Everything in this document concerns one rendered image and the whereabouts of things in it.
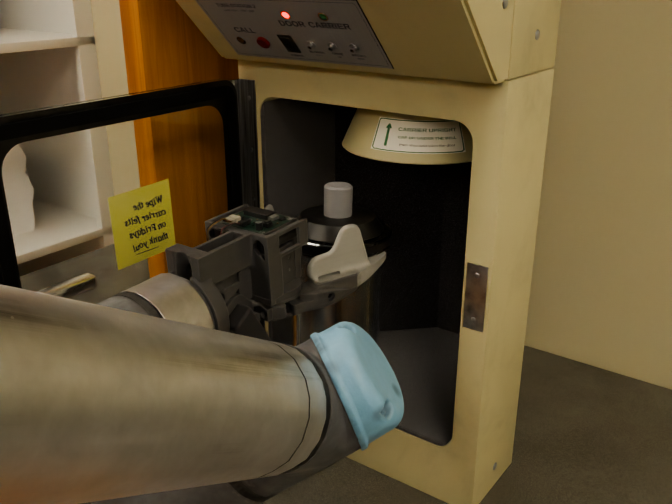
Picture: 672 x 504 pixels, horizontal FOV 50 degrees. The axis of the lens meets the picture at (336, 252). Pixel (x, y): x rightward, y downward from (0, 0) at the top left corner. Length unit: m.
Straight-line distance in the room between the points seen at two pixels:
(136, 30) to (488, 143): 0.38
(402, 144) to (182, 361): 0.49
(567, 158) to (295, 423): 0.81
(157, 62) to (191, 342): 0.55
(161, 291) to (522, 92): 0.37
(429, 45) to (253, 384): 0.37
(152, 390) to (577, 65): 0.90
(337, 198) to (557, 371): 0.56
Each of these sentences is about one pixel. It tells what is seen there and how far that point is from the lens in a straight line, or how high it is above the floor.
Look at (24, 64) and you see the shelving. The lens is 1.99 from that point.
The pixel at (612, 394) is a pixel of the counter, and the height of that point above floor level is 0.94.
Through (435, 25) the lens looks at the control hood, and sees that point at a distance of 0.60.
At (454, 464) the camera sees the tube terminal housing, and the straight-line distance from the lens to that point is 0.83.
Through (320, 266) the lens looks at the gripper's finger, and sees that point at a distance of 0.64.
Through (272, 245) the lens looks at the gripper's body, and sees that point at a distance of 0.58.
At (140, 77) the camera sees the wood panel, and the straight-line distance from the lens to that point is 0.82.
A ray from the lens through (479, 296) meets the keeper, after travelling 0.72.
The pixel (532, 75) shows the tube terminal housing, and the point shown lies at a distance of 0.71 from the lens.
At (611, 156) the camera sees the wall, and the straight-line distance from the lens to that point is 1.09.
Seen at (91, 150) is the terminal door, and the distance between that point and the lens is 0.70.
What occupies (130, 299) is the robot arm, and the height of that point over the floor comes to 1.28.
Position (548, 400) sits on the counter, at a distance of 1.07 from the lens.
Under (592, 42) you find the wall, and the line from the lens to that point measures 1.08.
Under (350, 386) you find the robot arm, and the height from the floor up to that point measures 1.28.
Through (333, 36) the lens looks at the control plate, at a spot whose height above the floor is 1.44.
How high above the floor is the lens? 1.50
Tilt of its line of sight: 22 degrees down
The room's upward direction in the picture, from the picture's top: straight up
